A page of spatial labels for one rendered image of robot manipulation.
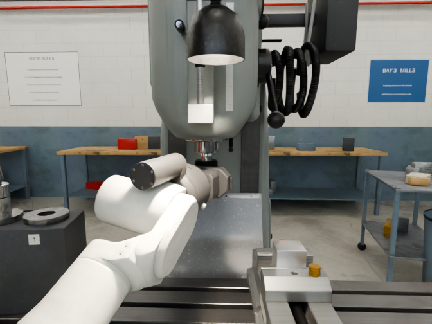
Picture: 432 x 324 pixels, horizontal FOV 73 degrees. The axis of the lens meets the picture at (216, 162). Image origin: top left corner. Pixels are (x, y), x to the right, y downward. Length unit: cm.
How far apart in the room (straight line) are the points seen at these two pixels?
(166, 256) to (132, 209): 8
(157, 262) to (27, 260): 45
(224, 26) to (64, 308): 32
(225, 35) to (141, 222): 24
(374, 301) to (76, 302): 65
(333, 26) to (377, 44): 457
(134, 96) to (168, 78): 451
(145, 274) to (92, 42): 511
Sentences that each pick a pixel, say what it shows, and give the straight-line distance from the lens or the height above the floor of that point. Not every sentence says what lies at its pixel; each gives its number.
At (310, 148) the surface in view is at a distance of 433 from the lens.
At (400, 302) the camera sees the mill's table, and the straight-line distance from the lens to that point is 84.
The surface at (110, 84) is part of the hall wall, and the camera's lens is 516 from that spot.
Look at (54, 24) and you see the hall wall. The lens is 568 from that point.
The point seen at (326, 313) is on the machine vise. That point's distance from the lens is 61.
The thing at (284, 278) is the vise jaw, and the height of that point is 105.
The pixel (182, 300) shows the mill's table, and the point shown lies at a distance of 74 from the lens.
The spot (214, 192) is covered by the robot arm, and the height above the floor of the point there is 122.
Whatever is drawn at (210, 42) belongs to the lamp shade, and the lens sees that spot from 35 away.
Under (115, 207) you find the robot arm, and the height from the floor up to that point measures 124.
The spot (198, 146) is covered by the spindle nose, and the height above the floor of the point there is 129.
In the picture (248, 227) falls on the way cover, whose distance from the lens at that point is 98.
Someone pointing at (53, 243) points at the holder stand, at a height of 109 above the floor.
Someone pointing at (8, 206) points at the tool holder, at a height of 116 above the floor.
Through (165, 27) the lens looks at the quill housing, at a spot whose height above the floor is 149.
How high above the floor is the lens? 135
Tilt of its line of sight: 9 degrees down
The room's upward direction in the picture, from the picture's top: straight up
